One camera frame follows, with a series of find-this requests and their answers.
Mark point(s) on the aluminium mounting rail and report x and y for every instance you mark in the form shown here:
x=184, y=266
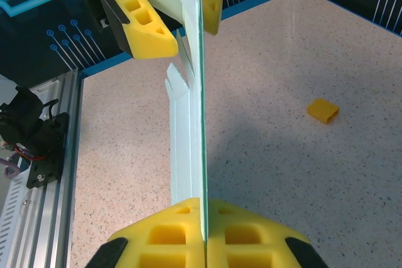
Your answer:
x=53, y=217

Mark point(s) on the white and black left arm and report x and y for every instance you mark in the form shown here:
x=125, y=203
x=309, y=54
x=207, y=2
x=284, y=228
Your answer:
x=22, y=114

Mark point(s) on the small yellow plastic block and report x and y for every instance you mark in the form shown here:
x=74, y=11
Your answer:
x=322, y=111

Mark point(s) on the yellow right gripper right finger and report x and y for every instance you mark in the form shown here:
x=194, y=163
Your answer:
x=245, y=236

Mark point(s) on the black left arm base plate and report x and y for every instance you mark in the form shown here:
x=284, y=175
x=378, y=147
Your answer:
x=47, y=155

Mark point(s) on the light blue paper box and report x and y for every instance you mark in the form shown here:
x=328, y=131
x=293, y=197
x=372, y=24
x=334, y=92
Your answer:
x=196, y=123

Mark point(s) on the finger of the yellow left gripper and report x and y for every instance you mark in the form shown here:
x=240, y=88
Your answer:
x=147, y=40
x=211, y=1

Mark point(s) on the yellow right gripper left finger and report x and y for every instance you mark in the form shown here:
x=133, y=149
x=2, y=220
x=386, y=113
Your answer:
x=169, y=233

